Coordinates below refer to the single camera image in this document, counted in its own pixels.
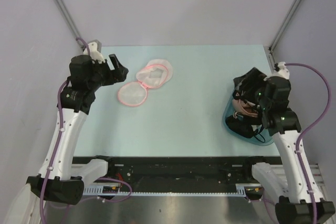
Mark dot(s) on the white slotted cable duct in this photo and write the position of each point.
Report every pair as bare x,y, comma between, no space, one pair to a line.
218,190

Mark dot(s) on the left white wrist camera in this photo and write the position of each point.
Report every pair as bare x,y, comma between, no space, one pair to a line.
95,51

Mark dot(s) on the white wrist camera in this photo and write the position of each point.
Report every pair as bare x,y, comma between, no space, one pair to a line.
280,70
95,51

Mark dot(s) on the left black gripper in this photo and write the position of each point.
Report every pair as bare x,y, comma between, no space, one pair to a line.
116,75

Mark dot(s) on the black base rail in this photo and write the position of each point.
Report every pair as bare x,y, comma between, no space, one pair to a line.
184,172

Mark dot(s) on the white mesh laundry bag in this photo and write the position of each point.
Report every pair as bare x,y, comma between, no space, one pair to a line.
156,73

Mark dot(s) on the blue translucent plastic basin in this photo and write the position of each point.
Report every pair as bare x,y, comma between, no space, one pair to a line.
242,119

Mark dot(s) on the black bra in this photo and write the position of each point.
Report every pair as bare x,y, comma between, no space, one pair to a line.
248,82

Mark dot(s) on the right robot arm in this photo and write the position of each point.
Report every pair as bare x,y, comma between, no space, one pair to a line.
298,199

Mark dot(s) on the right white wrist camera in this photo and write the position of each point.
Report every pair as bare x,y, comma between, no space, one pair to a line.
280,70

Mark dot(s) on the pink lace bra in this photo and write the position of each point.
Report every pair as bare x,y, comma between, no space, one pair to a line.
243,107

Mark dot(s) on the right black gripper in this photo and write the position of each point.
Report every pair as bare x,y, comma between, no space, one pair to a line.
266,82

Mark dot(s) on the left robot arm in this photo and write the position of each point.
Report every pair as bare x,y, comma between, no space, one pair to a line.
55,181

